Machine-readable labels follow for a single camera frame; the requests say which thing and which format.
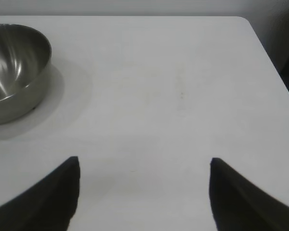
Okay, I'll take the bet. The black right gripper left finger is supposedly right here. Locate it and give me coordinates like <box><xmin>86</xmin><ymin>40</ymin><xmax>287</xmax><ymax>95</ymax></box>
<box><xmin>0</xmin><ymin>156</ymin><xmax>80</xmax><ymax>231</ymax></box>

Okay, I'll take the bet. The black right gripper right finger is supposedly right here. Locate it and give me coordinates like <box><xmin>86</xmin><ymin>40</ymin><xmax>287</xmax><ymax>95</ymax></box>
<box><xmin>209</xmin><ymin>157</ymin><xmax>289</xmax><ymax>231</ymax></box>

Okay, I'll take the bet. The stainless steel mixing bowl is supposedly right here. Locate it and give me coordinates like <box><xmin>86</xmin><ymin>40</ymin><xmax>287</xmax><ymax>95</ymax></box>
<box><xmin>0</xmin><ymin>23</ymin><xmax>53</xmax><ymax>126</ymax></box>

